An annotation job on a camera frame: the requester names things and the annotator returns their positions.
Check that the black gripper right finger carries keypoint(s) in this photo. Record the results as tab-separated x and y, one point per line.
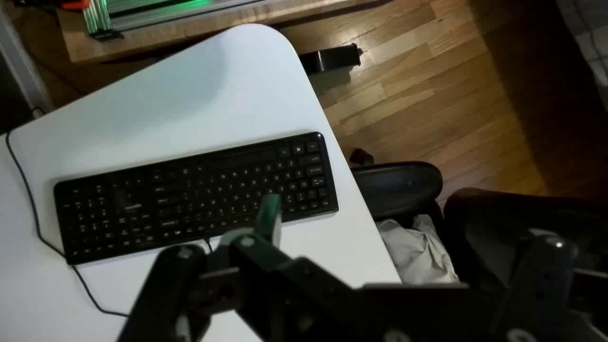
543	279

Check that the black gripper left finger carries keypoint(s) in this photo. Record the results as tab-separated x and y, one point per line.
190	298

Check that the black computer keyboard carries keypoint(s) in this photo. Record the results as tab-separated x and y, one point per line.
190	197

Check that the crumpled white cloth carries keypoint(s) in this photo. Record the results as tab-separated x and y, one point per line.
418	250

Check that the black office chair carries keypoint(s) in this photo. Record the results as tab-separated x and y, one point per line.
399	187

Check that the blue plaid bed blanket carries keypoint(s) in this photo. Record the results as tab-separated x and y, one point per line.
589	39

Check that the wooden board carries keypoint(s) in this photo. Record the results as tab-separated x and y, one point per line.
190	35

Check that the black metal foot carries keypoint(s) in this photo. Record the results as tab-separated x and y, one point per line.
329	58

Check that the green striped block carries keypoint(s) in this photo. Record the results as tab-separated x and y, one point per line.
97	16

